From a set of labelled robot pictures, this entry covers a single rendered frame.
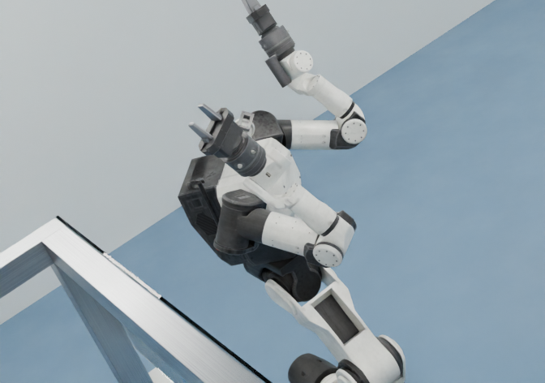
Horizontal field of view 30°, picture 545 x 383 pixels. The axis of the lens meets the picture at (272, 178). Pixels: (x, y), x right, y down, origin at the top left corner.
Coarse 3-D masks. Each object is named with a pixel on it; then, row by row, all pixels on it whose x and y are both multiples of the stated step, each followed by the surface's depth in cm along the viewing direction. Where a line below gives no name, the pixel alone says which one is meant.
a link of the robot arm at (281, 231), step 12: (276, 216) 266; (288, 216) 267; (264, 228) 264; (276, 228) 264; (288, 228) 263; (300, 228) 263; (264, 240) 266; (276, 240) 264; (288, 240) 263; (300, 240) 262; (312, 240) 261; (300, 252) 264; (312, 252) 260; (324, 252) 256; (336, 252) 255; (324, 264) 260; (336, 264) 258
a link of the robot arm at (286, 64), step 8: (288, 40) 297; (280, 48) 296; (288, 48) 297; (272, 56) 297; (280, 56) 298; (288, 56) 298; (296, 56) 295; (304, 56) 297; (272, 64) 297; (280, 64) 298; (288, 64) 297; (296, 64) 295; (304, 64) 296; (312, 64) 298; (272, 72) 298; (280, 72) 297; (288, 72) 299; (296, 72) 297; (304, 72) 297; (280, 80) 298; (288, 80) 298
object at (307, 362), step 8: (296, 360) 348; (304, 360) 346; (312, 360) 345; (320, 360) 346; (296, 368) 346; (304, 368) 343; (312, 368) 341; (320, 368) 340; (328, 368) 339; (336, 368) 341; (288, 376) 349; (296, 376) 344; (304, 376) 341; (312, 376) 339; (320, 376) 338
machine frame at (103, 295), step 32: (0, 256) 206; (32, 256) 206; (64, 256) 197; (96, 256) 193; (0, 288) 204; (64, 288) 216; (96, 288) 183; (128, 288) 179; (96, 320) 217; (128, 320) 173; (160, 320) 168; (128, 352) 224; (160, 352) 166; (192, 352) 157; (224, 352) 155
